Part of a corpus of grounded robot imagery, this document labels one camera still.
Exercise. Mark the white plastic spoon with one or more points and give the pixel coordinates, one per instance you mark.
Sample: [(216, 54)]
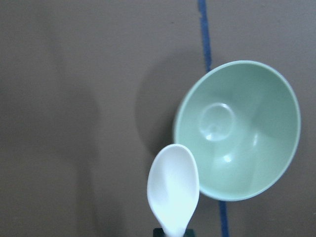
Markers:
[(173, 189)]

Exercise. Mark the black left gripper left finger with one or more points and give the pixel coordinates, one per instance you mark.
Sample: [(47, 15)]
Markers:
[(158, 232)]

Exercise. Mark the light green bowl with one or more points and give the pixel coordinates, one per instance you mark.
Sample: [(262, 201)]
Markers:
[(242, 123)]

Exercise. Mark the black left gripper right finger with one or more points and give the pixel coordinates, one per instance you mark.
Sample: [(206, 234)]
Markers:
[(189, 233)]

